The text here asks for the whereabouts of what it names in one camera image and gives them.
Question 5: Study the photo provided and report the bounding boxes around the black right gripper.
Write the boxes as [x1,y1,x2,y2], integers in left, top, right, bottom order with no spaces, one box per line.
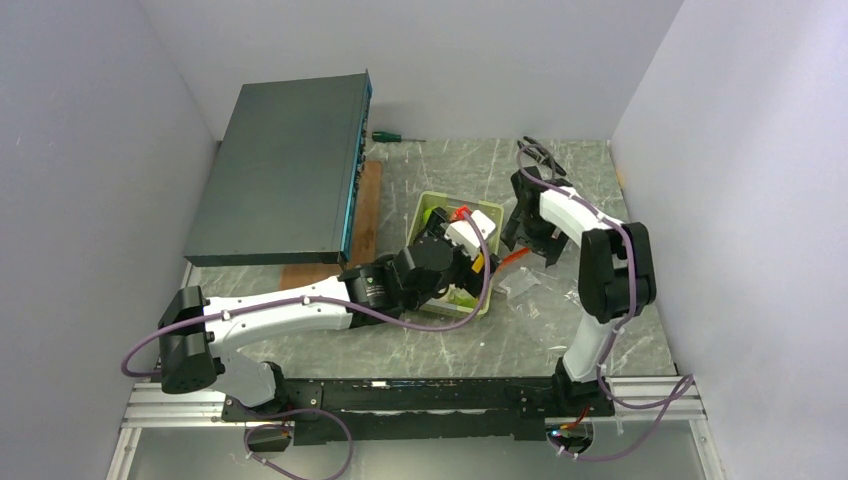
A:
[501,206,569,268]

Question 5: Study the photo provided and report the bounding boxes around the clear zip bag orange zipper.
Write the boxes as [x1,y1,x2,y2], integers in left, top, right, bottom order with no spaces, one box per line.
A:
[494,244,584,355]

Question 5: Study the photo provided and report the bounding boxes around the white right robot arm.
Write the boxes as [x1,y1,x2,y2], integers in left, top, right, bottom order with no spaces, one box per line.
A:
[501,169,657,415]

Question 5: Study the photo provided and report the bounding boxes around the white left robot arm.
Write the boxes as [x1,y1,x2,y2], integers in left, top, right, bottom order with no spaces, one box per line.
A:
[158,210,495,420]

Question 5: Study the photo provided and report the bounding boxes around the green lime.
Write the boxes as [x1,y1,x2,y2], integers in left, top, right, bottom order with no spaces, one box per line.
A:
[423,207,450,225]

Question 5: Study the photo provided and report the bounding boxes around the light green perforated basket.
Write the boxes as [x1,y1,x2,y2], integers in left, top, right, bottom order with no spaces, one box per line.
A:
[405,190,505,318]

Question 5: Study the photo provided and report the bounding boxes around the wooden board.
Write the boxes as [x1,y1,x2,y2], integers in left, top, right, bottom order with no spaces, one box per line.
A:
[279,161,383,290]

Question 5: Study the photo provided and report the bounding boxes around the dark grey metal box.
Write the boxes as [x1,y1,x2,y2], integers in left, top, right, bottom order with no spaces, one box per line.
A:
[183,72,373,267]

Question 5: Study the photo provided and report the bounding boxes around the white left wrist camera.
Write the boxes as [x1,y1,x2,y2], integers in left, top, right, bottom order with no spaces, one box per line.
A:
[445,209,497,259]

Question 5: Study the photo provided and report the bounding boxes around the black handled pliers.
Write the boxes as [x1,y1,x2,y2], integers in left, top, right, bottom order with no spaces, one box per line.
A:
[516,136,567,177]

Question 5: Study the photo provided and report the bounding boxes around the green handled screwdriver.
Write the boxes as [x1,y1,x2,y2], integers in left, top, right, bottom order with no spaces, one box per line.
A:
[370,131,422,144]

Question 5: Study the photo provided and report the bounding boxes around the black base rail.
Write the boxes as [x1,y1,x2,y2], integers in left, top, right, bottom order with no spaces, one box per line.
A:
[221,377,598,446]

